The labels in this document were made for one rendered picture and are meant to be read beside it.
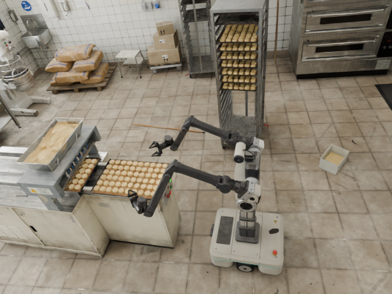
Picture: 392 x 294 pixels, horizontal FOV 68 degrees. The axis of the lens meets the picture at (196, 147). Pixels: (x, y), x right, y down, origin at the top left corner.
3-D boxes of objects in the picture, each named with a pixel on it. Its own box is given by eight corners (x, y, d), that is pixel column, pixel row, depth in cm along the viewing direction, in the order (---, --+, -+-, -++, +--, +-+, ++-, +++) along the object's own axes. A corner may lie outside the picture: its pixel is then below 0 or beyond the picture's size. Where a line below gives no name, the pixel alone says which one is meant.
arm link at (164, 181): (172, 177, 188) (175, 168, 198) (163, 174, 188) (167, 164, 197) (150, 220, 210) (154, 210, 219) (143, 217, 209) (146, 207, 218)
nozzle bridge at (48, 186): (37, 209, 245) (16, 182, 223) (78, 150, 297) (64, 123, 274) (71, 212, 238) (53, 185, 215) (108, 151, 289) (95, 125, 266)
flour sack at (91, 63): (95, 72, 531) (92, 63, 520) (73, 74, 535) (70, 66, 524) (105, 54, 584) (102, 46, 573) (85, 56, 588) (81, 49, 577)
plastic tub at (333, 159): (335, 175, 338) (338, 165, 328) (317, 167, 351) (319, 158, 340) (346, 160, 353) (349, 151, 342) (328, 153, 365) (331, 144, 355)
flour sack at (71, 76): (53, 84, 547) (49, 76, 536) (62, 73, 578) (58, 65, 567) (90, 81, 540) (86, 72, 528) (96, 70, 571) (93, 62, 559)
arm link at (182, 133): (188, 130, 226) (192, 119, 232) (181, 127, 225) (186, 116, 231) (175, 153, 263) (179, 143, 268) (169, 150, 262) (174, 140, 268)
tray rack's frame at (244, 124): (259, 153, 375) (264, 7, 256) (220, 149, 389) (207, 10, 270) (264, 123, 419) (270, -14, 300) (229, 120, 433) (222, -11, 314)
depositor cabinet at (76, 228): (1, 245, 323) (-50, 199, 267) (38, 194, 374) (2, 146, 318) (105, 261, 294) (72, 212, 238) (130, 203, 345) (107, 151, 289)
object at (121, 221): (112, 244, 308) (79, 190, 248) (123, 216, 332) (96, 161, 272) (175, 252, 292) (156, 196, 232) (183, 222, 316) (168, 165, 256)
